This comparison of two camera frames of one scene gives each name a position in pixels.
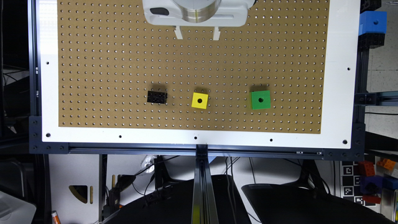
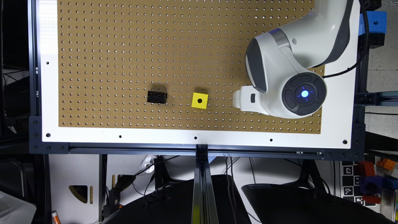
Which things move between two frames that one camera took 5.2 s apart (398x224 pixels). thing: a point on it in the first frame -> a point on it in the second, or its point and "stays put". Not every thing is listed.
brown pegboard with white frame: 109,79 stays put
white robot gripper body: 196,13 -> 247,99
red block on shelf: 366,168 stays put
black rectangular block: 158,97 stays put
